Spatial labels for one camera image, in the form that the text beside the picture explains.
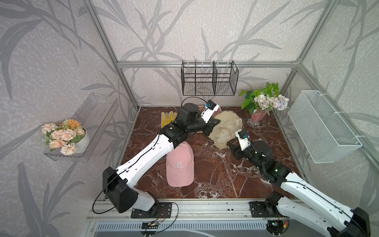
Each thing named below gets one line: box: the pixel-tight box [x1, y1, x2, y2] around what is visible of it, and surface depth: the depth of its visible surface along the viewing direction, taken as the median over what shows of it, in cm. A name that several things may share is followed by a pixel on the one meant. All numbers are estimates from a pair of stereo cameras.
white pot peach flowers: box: [40, 118, 90, 156], surface depth 52 cm
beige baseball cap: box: [208, 110, 243, 150], surface depth 84 cm
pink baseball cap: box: [165, 141, 195, 188], surface depth 85 cm
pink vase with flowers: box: [238, 81, 290, 128], surface depth 88 cm
